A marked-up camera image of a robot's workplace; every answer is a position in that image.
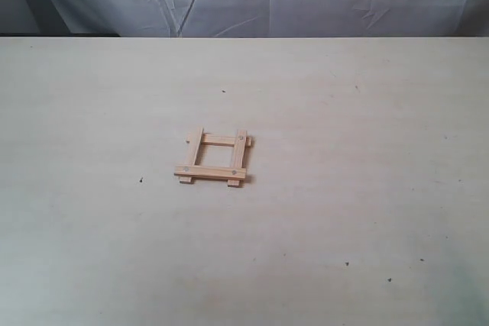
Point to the plain wooden stick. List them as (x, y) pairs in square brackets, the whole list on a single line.
[(194, 141)]

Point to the wooden stick with screws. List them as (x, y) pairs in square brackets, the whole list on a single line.
[(238, 154)]

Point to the horizontal wooden stick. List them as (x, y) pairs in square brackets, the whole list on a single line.
[(216, 140)]

